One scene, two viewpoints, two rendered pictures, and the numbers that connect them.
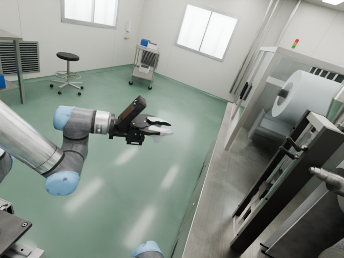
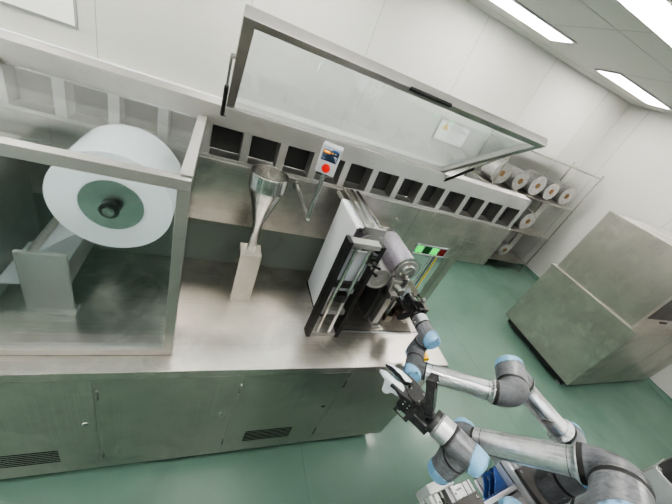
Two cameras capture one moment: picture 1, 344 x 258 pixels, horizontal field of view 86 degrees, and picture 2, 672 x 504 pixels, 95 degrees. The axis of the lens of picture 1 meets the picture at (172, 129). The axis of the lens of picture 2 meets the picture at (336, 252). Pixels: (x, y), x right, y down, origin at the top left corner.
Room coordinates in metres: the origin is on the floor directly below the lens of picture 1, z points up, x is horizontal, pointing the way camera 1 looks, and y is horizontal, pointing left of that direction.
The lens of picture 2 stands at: (1.25, 0.35, 1.98)
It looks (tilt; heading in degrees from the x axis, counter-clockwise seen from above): 32 degrees down; 230
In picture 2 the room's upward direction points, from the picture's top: 24 degrees clockwise
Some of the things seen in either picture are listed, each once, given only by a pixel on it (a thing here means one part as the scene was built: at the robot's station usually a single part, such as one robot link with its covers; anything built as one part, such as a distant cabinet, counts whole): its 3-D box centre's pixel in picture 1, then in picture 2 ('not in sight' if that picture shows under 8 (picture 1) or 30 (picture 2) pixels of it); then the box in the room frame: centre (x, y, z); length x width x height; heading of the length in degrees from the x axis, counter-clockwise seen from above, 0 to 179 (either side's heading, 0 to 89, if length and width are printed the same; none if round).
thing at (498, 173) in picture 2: not in sight; (508, 210); (-3.55, -2.02, 0.92); 1.83 x 0.53 x 1.85; 168
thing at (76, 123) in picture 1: (76, 120); (464, 451); (0.47, 0.29, 1.21); 0.11 x 0.08 x 0.09; 112
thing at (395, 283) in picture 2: not in sight; (385, 304); (0.19, -0.39, 1.05); 0.06 x 0.05 x 0.31; 78
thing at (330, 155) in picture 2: not in sight; (328, 159); (0.68, -0.56, 1.66); 0.07 x 0.07 x 0.10; 58
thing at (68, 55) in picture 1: (69, 73); not in sight; (3.00, 2.02, 0.31); 0.55 x 0.53 x 0.62; 168
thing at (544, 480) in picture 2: not in sight; (559, 484); (-0.25, 0.52, 0.87); 0.15 x 0.15 x 0.10
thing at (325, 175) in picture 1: (322, 173); not in sight; (0.41, -0.39, 1.33); 0.06 x 0.03 x 0.03; 78
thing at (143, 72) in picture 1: (145, 63); not in sight; (4.74, 1.16, 0.51); 0.91 x 0.58 x 1.02; 12
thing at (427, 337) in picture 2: not in sight; (427, 335); (0.14, -0.14, 1.11); 0.11 x 0.08 x 0.09; 78
